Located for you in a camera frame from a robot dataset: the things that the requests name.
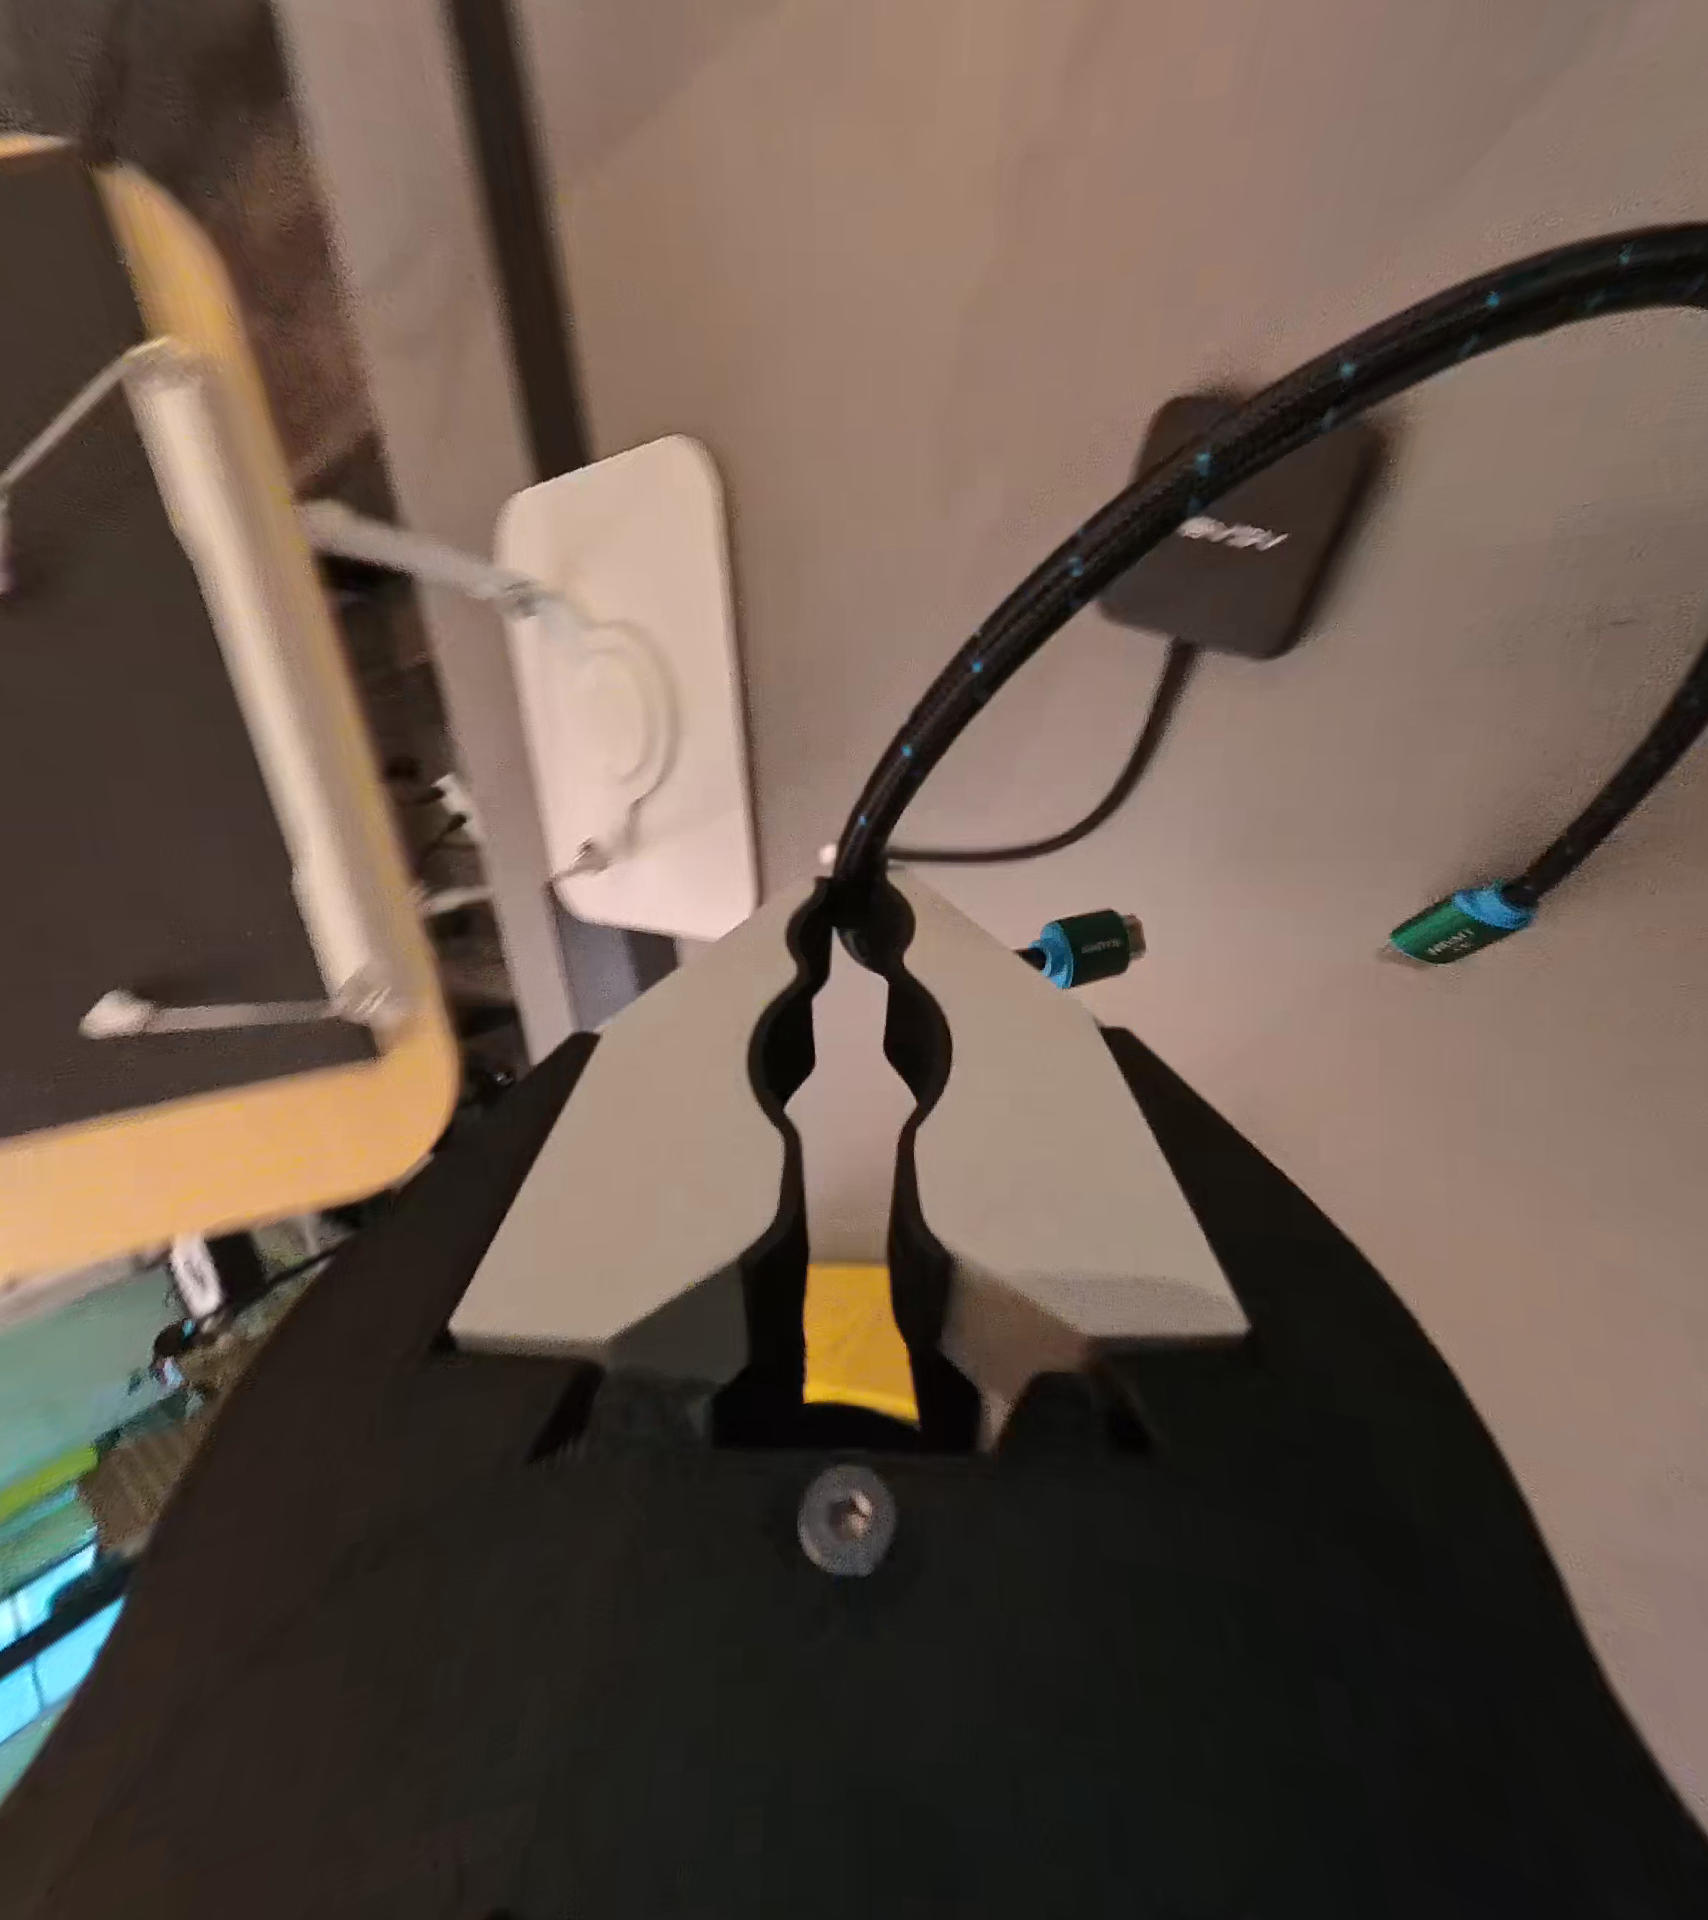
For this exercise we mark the white stand with wooden board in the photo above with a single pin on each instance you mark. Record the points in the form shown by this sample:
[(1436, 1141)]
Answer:
[(629, 600)]

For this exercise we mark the black square hub adapter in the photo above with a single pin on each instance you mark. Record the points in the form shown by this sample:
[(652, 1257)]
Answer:
[(1290, 585)]

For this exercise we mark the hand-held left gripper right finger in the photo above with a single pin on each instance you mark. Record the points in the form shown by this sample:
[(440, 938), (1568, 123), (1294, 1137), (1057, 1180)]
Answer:
[(1065, 1169)]

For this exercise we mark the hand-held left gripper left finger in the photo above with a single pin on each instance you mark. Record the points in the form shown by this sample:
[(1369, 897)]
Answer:
[(644, 1169)]

